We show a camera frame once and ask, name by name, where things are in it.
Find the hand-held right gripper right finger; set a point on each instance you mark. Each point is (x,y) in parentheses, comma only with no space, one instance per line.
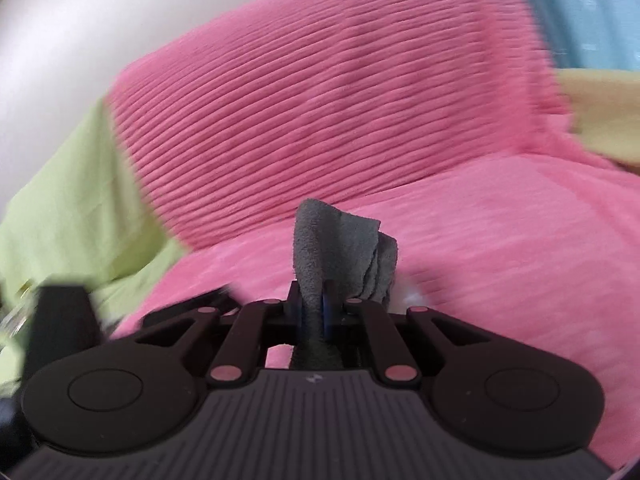
(328,317)

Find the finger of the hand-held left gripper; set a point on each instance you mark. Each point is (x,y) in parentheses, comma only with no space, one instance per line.
(65,320)

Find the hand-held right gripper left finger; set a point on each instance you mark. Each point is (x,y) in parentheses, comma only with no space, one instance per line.
(280,320)

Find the grey cleaning cloth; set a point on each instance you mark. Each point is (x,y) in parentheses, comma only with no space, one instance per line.
(340,245)

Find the yellow sofa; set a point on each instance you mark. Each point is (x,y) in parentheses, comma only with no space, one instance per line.
(75,210)

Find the pink ribbed blanket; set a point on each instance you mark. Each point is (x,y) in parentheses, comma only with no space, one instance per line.
(350,135)

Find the light blue star curtain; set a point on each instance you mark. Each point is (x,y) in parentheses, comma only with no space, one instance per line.
(590,10)

